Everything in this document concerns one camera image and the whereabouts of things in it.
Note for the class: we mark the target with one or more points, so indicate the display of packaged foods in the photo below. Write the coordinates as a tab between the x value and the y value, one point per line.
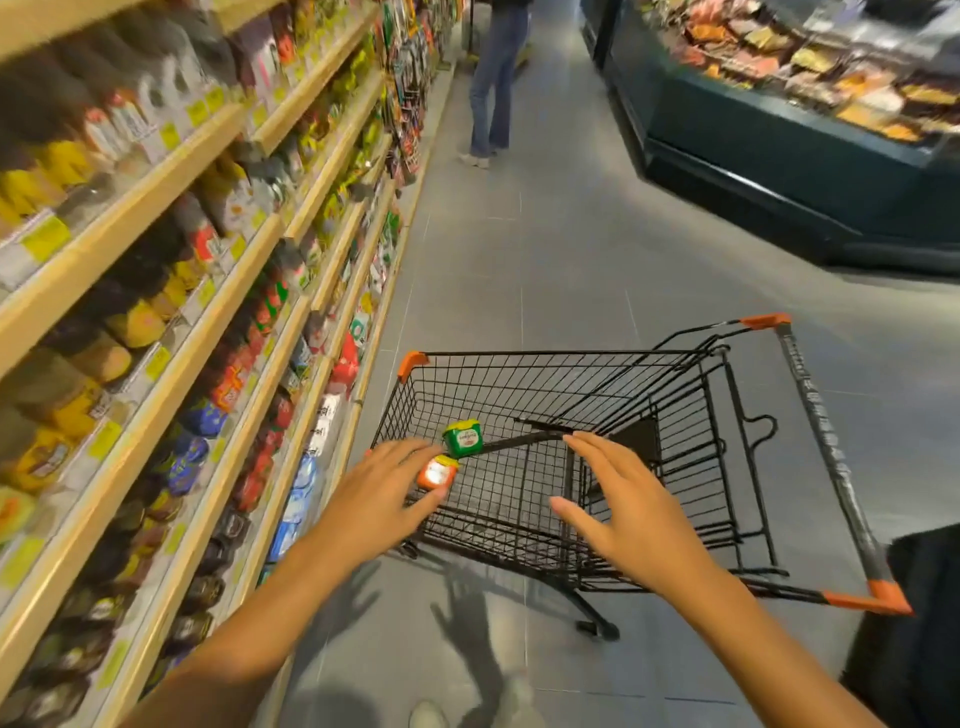
825	75

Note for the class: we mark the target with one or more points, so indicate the orange lid jar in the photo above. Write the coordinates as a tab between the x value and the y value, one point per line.
438	472

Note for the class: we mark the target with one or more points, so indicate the wooden shelf unit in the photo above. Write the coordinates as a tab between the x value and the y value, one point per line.
150	420

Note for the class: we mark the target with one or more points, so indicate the person's left thumb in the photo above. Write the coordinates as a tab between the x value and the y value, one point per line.
433	501

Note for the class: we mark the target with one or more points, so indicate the person's right thumb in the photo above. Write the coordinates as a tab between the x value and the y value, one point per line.
576	519

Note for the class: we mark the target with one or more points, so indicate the green label jar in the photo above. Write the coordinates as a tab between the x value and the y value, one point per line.
463	438

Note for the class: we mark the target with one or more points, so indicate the person's white shoe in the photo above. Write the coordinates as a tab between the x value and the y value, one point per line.
427	716

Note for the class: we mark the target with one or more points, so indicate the row of dark brown jars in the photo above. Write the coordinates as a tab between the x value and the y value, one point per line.
112	600

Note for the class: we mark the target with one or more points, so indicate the row of dark sauce bottles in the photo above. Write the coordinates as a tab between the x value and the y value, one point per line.
90	127

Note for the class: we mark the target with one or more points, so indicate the person's right forearm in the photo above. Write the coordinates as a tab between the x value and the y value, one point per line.
765	660

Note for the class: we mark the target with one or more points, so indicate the person's left forearm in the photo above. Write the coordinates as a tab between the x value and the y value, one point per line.
247	645

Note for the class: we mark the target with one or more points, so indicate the row of yellow label jars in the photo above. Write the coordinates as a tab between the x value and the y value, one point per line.
112	330

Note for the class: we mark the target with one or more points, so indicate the person's right hand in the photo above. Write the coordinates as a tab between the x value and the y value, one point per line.
645	525

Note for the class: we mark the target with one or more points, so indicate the person's left hand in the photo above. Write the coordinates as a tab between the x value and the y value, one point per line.
367	510

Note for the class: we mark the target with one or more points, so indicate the rack of hanging packets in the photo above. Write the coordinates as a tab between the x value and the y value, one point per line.
411	67

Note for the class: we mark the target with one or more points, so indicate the row of blue and red jars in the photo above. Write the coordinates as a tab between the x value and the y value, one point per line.
225	420

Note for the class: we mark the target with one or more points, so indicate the dark green display counter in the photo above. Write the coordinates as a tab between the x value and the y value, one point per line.
750	157

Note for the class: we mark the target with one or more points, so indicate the person's black garment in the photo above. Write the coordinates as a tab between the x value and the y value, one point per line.
911	637

